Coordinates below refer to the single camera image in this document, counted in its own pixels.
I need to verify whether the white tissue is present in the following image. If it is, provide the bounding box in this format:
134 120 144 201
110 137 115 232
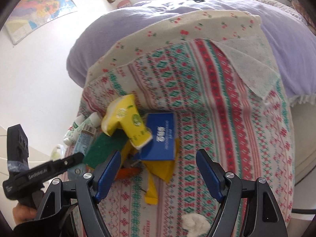
182 213 211 237

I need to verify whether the yellow snack wrapper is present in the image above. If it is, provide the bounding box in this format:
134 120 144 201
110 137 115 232
142 138 179 205

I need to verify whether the purple bed duvet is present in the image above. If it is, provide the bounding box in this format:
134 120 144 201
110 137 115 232
66 0 315 102

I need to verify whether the white green yogurt bottle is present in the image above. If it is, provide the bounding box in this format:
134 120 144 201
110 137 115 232
78 112 102 133
63 115 85 146

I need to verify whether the person's left hand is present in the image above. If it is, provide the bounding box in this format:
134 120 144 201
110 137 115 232
12 203 37 225

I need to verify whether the orange peel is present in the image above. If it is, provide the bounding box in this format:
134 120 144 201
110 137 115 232
115 167 141 180

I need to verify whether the patterned knit table cloth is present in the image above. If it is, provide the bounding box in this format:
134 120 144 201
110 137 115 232
59 9 296 237

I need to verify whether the blue biscuit box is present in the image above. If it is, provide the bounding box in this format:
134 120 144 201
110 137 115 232
134 112 176 161

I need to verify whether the wall map poster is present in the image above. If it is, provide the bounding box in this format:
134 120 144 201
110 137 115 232
5 0 77 45

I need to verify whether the pink small chair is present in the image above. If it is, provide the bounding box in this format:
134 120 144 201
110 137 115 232
117 0 132 9

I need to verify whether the white plastic trash bin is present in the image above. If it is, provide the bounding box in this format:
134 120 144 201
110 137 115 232
49 144 85 181

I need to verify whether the yellow green sponge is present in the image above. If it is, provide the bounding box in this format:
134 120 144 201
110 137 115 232
83 129 132 169

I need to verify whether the light blue milk carton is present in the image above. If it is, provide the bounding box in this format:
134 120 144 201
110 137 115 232
73 124 97 155

